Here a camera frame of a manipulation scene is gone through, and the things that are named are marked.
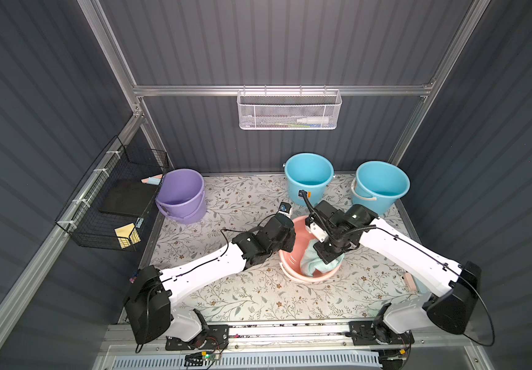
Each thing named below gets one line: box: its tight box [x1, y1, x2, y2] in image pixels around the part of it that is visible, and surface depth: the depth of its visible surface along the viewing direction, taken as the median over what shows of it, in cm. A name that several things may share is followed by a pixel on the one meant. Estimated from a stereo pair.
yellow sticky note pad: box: [114, 222, 142, 249], surface depth 68 cm
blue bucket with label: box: [282, 151, 336, 207], surface depth 104 cm
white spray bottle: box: [296, 116, 330, 125], surface depth 91 cm
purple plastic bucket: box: [154, 168, 208, 225], surface depth 96 cm
